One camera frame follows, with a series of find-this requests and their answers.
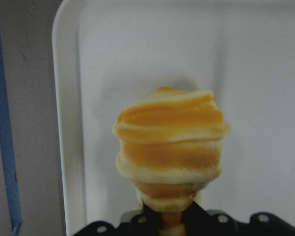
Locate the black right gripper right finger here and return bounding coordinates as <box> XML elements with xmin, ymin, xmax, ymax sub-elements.
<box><xmin>182</xmin><ymin>202</ymin><xmax>295</xmax><ymax>236</ymax></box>

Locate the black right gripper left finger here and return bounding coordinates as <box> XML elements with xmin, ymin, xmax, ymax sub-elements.
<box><xmin>75</xmin><ymin>206</ymin><xmax>162</xmax><ymax>236</ymax></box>

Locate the orange striped bread roll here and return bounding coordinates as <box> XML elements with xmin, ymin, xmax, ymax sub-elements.
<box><xmin>112</xmin><ymin>87</ymin><xmax>231</xmax><ymax>236</ymax></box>

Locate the white rectangular tray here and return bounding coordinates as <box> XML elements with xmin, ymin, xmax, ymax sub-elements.
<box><xmin>52</xmin><ymin>0</ymin><xmax>295</xmax><ymax>236</ymax></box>

